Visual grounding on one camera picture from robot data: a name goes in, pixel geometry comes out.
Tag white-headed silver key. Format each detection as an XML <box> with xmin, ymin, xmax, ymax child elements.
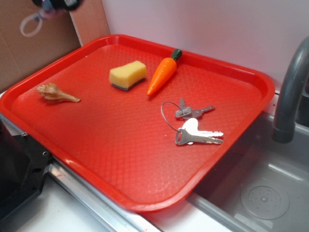
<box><xmin>180</xmin><ymin>118</ymin><xmax>224</xmax><ymax>145</ymax></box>

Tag orange toy carrot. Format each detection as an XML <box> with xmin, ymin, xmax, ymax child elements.
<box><xmin>146</xmin><ymin>49</ymin><xmax>183</xmax><ymax>96</ymax></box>

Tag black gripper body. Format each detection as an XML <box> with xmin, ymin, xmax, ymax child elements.
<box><xmin>32</xmin><ymin>0</ymin><xmax>81</xmax><ymax>11</ymax></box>

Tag gray sink faucet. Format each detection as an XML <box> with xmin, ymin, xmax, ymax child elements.
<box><xmin>272</xmin><ymin>37</ymin><xmax>309</xmax><ymax>144</ymax></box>

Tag large silver key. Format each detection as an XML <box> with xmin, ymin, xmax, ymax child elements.
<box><xmin>175</xmin><ymin>129</ymin><xmax>223</xmax><ymax>145</ymax></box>

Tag yellow sponge with gray pad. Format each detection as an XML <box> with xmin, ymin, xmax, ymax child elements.
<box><xmin>109</xmin><ymin>60</ymin><xmax>147</xmax><ymax>91</ymax></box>

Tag gray plush mouse toy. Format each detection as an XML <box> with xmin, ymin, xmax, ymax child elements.
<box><xmin>19</xmin><ymin>9</ymin><xmax>56</xmax><ymax>37</ymax></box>

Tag wire key ring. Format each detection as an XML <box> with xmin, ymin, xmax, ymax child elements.
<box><xmin>161</xmin><ymin>101</ymin><xmax>186</xmax><ymax>133</ymax></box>

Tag small gray key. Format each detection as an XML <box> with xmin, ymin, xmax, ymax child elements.
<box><xmin>175</xmin><ymin>98</ymin><xmax>192</xmax><ymax>118</ymax></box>

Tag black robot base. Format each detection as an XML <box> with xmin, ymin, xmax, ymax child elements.
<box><xmin>0</xmin><ymin>122</ymin><xmax>51</xmax><ymax>222</ymax></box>

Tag small silver key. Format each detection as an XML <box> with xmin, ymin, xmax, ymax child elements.
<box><xmin>183</xmin><ymin>105</ymin><xmax>215</xmax><ymax>120</ymax></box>

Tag brown spiral seashell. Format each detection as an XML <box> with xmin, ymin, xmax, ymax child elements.
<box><xmin>37</xmin><ymin>83</ymin><xmax>81</xmax><ymax>103</ymax></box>

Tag gray plastic sink basin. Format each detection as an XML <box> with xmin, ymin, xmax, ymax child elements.
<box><xmin>188</xmin><ymin>113</ymin><xmax>309</xmax><ymax>232</ymax></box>

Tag brown cardboard panel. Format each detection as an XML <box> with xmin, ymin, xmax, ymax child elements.
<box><xmin>0</xmin><ymin>0</ymin><xmax>110</xmax><ymax>92</ymax></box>

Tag red plastic tray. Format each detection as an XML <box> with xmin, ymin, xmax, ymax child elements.
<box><xmin>0</xmin><ymin>35</ymin><xmax>275</xmax><ymax>212</ymax></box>

